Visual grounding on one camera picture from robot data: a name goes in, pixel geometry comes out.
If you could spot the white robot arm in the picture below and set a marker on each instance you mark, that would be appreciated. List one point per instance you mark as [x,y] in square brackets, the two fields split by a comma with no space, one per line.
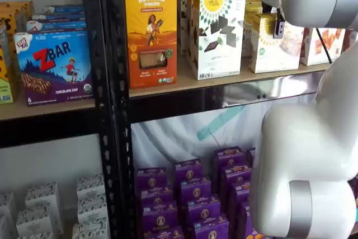
[307,144]

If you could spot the white patterned carton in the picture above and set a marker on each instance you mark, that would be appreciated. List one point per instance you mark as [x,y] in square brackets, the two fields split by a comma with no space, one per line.
[33,220]
[7,205]
[91,187]
[42,197]
[92,208]
[91,229]

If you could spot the orange Revival cracker box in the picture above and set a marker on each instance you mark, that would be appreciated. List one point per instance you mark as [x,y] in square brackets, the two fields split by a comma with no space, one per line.
[151,37]

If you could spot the small white yellow-label box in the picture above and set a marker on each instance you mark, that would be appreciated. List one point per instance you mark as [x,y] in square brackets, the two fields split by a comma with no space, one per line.
[253,5]
[268,54]
[247,34]

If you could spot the wooden shelf board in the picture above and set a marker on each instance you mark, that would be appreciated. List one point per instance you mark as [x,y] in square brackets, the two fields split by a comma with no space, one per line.
[190,79]
[42,110]

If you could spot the black metal shelving rack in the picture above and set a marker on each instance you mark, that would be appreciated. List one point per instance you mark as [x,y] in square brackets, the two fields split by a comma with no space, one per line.
[89,40]
[117,110]

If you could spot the red white snack box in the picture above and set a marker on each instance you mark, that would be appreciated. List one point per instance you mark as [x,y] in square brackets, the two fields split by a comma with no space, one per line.
[351,40]

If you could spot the teal tape strip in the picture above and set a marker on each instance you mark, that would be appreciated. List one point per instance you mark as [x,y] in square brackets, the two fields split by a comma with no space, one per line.
[221,122]

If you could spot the blue purple ZBar box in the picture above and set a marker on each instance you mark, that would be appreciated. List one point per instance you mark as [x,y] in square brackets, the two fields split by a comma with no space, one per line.
[65,8]
[60,16]
[56,25]
[53,68]

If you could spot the orange white crackers box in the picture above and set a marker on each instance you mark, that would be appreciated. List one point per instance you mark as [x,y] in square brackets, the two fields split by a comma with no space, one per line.
[314,53]

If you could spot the yellow chocolate chip box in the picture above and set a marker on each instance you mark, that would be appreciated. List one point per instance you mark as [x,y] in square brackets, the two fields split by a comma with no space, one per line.
[19,8]
[5,40]

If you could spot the white Simple Mills cookie box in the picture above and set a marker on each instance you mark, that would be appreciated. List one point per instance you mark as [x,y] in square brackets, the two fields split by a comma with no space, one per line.
[219,34]
[190,12]
[180,4]

